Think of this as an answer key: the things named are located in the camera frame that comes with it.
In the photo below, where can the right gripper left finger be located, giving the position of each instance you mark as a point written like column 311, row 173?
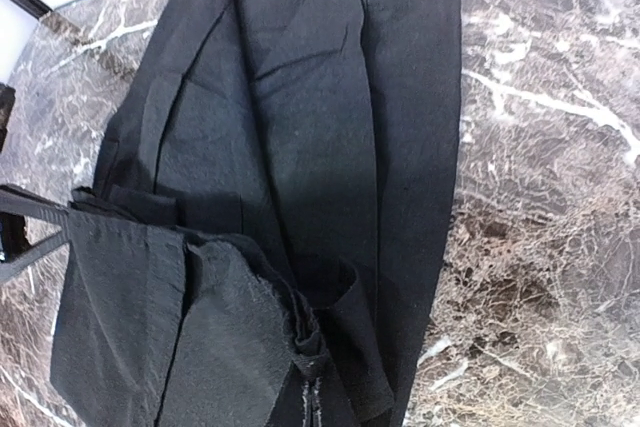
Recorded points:
column 303, row 392

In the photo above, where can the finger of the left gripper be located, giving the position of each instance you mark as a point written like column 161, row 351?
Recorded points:
column 17, row 253

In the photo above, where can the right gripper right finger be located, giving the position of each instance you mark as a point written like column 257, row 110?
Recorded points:
column 326, row 396

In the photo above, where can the black long sleeve shirt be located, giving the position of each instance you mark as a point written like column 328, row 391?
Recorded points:
column 275, row 191

